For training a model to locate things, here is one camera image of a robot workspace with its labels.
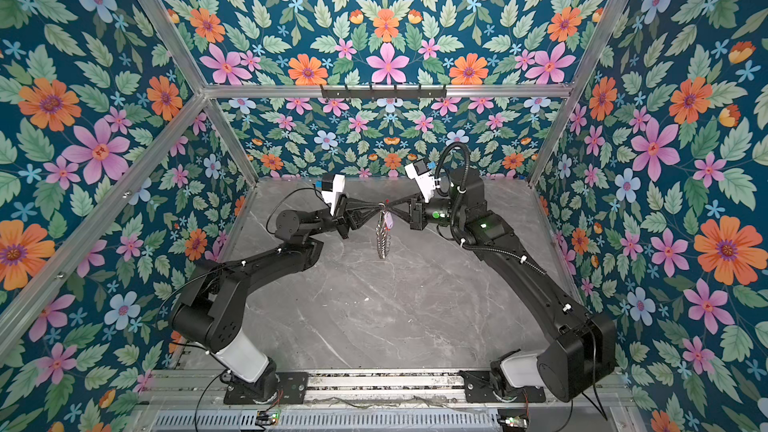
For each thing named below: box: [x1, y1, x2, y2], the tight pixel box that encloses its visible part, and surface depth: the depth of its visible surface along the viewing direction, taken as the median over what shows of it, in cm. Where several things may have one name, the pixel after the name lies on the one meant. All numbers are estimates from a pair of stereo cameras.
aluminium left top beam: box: [0, 92, 208, 361], surface depth 61 cm
